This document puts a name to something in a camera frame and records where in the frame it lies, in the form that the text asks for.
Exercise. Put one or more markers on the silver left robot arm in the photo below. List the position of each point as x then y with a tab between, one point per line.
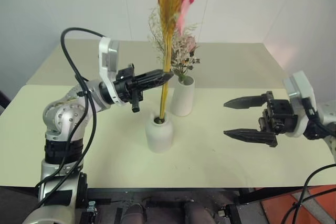
63	113

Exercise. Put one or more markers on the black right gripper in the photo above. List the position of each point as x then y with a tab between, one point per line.
279	116

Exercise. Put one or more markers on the orange floor mat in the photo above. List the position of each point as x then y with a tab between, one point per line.
278	208

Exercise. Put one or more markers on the tall white vase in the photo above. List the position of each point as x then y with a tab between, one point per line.
182	98

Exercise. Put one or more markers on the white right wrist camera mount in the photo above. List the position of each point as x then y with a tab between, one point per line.
302	85

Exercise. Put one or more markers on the yellow pampas grass bouquet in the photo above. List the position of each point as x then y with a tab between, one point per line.
168	11

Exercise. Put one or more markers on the black table frame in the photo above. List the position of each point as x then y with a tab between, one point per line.
168	191

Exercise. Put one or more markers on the short round white vase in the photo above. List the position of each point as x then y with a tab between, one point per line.
158	137

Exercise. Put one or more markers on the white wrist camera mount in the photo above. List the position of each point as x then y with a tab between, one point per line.
302	85
103	51

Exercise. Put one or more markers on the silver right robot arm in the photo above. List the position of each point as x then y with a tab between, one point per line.
328	113

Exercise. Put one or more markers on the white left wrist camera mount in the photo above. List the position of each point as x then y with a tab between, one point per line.
103	51

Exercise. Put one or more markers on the pink dried flower bouquet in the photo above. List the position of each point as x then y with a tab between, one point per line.
183	47

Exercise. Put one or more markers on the dark rounded shape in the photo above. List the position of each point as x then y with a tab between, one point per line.
134	213

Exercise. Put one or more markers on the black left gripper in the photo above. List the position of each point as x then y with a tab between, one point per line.
126	85

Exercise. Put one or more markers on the small metal clamp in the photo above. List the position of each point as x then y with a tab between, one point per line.
92	206

